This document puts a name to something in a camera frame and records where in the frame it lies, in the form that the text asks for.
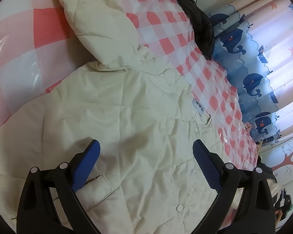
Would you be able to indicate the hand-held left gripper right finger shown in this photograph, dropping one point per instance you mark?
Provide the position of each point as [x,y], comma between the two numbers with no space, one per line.
[206,163]

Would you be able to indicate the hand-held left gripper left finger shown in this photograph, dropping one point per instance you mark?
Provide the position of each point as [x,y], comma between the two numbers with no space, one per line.
[86,163]

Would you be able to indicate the cream quilted jacket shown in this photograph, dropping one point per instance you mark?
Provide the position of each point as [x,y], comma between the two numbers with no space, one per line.
[127,102]

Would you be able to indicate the dark olive puffer garment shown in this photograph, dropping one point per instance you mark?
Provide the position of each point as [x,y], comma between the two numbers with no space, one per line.
[267,171]

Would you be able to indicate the whale print curtain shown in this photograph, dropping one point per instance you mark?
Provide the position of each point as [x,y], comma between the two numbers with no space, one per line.
[271,53]

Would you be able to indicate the black puffer jacket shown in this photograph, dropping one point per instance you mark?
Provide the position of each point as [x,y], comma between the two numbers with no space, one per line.
[200,24]

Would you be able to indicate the red white checkered bed sheet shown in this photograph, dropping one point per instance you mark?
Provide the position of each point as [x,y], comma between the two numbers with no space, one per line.
[19,41]

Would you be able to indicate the red tree wall decal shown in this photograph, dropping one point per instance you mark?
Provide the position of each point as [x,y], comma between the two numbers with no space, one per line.
[291,158]

